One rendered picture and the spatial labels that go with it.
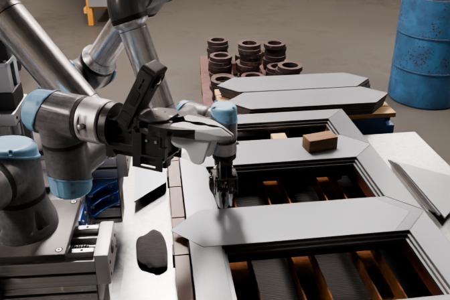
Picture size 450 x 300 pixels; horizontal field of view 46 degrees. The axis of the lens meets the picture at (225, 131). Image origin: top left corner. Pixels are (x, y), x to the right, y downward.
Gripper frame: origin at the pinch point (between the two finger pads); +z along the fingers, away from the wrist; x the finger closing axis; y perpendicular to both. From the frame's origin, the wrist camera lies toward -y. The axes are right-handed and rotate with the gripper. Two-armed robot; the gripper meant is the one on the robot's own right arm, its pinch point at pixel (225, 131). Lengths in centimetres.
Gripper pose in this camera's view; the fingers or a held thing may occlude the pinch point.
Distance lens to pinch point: 78.9
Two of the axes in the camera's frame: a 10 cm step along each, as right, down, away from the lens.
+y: -0.5, 9.4, 3.3
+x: -3.6, 2.9, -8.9
